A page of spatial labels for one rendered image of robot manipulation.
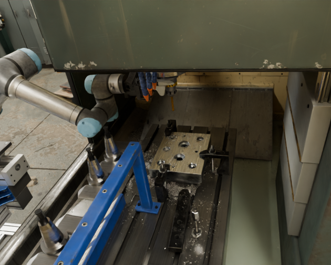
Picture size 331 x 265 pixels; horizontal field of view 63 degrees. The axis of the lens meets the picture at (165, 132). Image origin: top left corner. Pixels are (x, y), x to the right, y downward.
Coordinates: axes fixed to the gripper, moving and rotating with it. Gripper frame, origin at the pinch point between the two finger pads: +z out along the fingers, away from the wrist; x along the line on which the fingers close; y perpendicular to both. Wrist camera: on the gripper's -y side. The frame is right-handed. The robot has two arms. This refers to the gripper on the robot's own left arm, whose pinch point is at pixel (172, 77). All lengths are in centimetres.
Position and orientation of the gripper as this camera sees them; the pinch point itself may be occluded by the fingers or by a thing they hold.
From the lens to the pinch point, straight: 98.3
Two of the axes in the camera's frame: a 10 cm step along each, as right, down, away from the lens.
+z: 9.5, 0.4, -3.0
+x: -2.7, 5.6, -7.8
